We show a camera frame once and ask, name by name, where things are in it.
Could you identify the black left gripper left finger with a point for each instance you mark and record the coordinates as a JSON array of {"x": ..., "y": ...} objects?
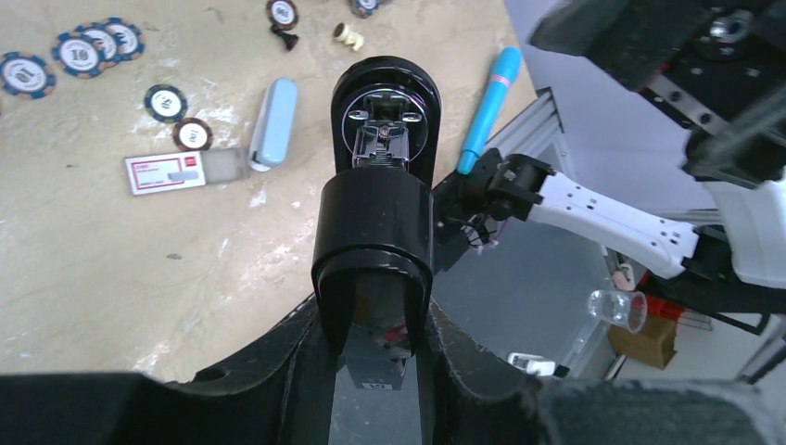
[{"x": 276, "y": 390}]

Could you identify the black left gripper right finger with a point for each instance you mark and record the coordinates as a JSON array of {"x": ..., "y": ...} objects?
[{"x": 469, "y": 395}]

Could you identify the black stapler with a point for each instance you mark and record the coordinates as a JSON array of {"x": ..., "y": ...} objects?
[{"x": 372, "y": 269}]

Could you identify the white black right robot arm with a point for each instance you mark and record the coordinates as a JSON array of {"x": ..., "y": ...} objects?
[{"x": 717, "y": 69}]

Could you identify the light blue stapler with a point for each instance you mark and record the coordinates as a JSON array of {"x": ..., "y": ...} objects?
[{"x": 272, "y": 132}]

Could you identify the clear plastic cup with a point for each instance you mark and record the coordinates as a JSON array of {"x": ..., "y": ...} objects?
[{"x": 625, "y": 309}]

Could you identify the poker chip near box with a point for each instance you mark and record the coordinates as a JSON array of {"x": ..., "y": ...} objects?
[{"x": 192, "y": 134}]

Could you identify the poker chip above box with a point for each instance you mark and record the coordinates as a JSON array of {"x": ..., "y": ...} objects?
[{"x": 165, "y": 103}]

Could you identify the blue pen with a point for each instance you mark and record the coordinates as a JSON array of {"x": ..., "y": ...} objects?
[{"x": 503, "y": 74}]

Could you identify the cream chess piece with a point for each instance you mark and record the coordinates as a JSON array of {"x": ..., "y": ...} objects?
[{"x": 343, "y": 34}]

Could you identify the poker chip row right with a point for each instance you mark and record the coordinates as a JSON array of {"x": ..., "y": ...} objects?
[{"x": 85, "y": 52}]

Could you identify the aluminium frame rail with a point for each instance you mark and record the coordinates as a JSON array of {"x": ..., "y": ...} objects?
[{"x": 566, "y": 267}]

